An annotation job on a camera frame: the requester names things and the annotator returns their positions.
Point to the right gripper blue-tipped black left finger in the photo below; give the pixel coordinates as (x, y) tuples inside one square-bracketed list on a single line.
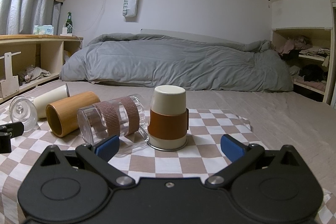
[(94, 158)]

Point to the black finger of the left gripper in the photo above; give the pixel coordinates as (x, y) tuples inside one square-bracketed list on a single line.
[(8, 132)]

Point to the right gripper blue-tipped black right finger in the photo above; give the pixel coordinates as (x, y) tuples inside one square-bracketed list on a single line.
[(243, 158)]

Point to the cream cup with brown sleeve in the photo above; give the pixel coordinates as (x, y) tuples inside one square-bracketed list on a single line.
[(169, 118)]

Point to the clear ribbed glass cup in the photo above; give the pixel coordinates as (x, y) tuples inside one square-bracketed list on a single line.
[(23, 110)]

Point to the cream white cup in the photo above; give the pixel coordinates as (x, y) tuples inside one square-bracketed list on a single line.
[(54, 95)]

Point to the bamboo wooden cup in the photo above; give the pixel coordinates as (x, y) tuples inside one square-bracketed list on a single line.
[(62, 114)]

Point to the small wooden stand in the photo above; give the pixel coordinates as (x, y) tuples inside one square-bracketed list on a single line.
[(10, 84)]

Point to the clear mug with woven bands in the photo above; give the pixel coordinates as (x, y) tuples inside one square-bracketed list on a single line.
[(124, 117)]

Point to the crumpled cloth in shelf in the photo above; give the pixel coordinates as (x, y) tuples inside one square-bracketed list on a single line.
[(32, 73)]

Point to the wooden low shelf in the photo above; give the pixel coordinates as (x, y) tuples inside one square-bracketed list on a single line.
[(44, 51)]

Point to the grey duvet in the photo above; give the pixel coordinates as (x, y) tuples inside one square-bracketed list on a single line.
[(150, 60)]

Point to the tissue pack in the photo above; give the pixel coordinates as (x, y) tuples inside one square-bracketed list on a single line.
[(43, 30)]

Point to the white box on shelf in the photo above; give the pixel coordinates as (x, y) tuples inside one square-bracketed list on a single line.
[(66, 31)]

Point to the pile of folded clothes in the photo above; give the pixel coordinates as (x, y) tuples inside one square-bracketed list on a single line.
[(305, 61)]

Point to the grey curtain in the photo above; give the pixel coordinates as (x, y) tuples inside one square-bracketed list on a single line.
[(18, 17)]

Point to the green glass bottle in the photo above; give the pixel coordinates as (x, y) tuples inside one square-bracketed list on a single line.
[(69, 24)]

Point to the wooden clothes shelf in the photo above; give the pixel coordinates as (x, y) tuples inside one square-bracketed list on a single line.
[(320, 36)]

